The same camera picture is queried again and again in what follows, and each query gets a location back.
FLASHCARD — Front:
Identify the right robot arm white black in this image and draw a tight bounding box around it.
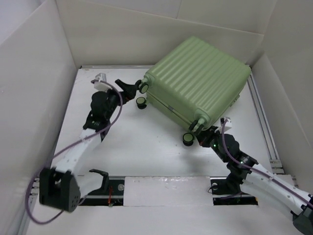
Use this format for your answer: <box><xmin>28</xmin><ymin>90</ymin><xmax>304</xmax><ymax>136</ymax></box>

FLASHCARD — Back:
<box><xmin>196</xmin><ymin>126</ymin><xmax>313</xmax><ymax>235</ymax></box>

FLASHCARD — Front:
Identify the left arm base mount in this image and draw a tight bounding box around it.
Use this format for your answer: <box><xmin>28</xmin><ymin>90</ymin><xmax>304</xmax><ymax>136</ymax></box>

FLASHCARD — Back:
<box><xmin>78</xmin><ymin>169</ymin><xmax>125</xmax><ymax>207</ymax></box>

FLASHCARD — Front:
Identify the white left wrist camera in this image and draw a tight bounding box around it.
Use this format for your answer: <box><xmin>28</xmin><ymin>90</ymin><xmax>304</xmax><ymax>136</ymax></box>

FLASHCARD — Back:
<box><xmin>91</xmin><ymin>73</ymin><xmax>110</xmax><ymax>92</ymax></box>

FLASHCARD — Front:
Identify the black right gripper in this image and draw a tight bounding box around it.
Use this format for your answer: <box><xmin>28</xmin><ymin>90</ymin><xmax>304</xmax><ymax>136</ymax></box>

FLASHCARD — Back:
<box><xmin>193</xmin><ymin>126</ymin><xmax>228</xmax><ymax>163</ymax></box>

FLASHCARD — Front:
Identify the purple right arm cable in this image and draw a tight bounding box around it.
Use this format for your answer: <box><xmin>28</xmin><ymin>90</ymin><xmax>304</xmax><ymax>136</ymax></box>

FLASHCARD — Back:
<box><xmin>221</xmin><ymin>122</ymin><xmax>313</xmax><ymax>206</ymax></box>

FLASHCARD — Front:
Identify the green suitcase blue lining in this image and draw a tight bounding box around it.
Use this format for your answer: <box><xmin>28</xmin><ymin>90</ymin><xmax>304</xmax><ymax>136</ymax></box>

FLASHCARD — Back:
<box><xmin>136</xmin><ymin>36</ymin><xmax>251</xmax><ymax>146</ymax></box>

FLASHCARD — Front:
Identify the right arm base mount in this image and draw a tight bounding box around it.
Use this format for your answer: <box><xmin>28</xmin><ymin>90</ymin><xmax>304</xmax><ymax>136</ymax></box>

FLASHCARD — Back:
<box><xmin>208</xmin><ymin>173</ymin><xmax>258</xmax><ymax>206</ymax></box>

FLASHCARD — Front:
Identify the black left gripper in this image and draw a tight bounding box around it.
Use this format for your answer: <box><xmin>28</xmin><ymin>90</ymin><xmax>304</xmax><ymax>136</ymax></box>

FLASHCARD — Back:
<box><xmin>102</xmin><ymin>80</ymin><xmax>137</xmax><ymax>120</ymax></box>

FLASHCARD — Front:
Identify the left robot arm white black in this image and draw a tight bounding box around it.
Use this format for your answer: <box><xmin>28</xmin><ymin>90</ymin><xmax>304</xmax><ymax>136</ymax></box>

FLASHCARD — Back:
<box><xmin>39</xmin><ymin>79</ymin><xmax>141</xmax><ymax>212</ymax></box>

